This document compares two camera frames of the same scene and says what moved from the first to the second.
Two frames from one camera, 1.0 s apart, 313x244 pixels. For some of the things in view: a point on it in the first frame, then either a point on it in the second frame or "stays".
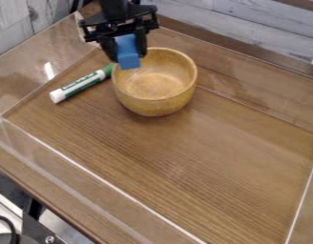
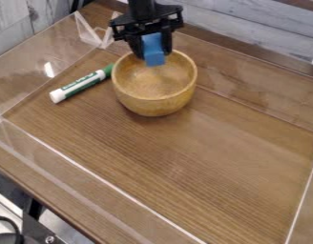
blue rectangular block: (127, 51) -> (152, 49)
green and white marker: (62, 92) stays
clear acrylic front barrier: (82, 197) stays
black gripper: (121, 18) -> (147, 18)
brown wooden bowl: (159, 89) stays
